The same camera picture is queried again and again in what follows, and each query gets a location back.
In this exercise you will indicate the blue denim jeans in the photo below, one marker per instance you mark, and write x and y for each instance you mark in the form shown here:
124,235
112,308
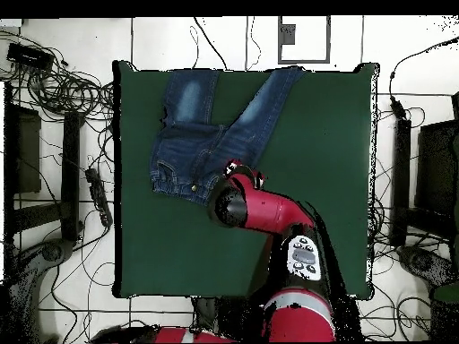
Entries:
186,154

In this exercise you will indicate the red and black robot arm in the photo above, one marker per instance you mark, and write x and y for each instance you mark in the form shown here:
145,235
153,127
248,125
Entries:
265,211

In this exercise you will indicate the black flat device box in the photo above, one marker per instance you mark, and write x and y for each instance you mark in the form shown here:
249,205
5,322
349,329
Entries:
28,56

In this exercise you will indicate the dark green table cloth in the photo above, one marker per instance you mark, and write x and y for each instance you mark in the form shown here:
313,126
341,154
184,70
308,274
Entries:
161,251

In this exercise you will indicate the black power strip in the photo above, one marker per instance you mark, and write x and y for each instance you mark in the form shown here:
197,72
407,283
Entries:
98,195

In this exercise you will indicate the grey square frame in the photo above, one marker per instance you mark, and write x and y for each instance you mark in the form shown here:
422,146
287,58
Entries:
304,61

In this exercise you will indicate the black metal frame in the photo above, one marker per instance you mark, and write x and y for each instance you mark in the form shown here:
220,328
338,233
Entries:
401,179
70,161

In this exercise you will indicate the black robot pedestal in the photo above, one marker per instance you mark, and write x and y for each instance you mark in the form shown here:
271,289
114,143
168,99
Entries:
206,315

